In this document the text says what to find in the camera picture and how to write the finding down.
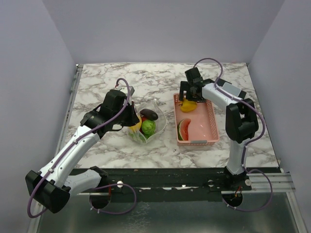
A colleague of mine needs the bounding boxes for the left aluminium frame rail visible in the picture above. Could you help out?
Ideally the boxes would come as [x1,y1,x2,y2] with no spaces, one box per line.
[54,64,84,157]

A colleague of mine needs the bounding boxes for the pink plastic basket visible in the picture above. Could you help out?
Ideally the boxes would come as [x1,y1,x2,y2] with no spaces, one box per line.
[173,93,220,146]

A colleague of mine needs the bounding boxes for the green round fruit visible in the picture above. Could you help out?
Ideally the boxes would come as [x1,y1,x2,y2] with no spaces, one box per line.
[141,120,156,135]

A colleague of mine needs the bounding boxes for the clear zip top bag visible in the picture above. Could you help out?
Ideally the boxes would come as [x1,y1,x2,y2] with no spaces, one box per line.
[127,99,166,144]

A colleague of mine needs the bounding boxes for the yellow bell pepper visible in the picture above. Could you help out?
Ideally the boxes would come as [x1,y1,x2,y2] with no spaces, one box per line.
[179,98,197,113]

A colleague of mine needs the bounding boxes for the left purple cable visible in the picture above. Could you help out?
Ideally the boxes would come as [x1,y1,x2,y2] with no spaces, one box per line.
[27,78,130,218]

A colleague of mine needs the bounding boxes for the grey rectangular box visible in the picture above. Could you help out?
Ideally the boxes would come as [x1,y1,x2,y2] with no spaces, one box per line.
[222,82,242,97]

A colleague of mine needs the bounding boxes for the black scale board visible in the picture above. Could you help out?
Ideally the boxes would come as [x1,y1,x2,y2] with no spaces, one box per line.
[217,78,246,99]

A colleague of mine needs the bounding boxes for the yellow lemon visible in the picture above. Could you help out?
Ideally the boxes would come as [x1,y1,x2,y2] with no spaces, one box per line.
[129,116,142,132]

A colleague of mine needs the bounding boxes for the green grape bunch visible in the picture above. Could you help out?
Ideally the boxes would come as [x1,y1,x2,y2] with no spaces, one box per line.
[128,131,147,144]

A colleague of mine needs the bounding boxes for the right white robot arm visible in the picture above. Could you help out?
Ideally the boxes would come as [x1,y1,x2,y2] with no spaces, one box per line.
[179,67,259,190]

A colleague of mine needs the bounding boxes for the black mounting rail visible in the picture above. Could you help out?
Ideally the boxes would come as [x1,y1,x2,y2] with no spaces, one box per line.
[68,167,253,203]

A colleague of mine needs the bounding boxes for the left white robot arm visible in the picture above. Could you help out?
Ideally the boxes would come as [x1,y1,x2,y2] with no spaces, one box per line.
[25,89,139,213]

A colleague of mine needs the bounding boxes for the purple eggplant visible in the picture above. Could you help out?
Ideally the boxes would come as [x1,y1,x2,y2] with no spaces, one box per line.
[140,109,158,121]

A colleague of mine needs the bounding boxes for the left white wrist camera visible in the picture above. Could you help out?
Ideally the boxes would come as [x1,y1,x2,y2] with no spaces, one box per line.
[116,84,135,97]

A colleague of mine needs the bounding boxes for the watermelon slice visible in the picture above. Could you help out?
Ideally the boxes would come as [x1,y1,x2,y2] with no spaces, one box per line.
[177,118,191,141]

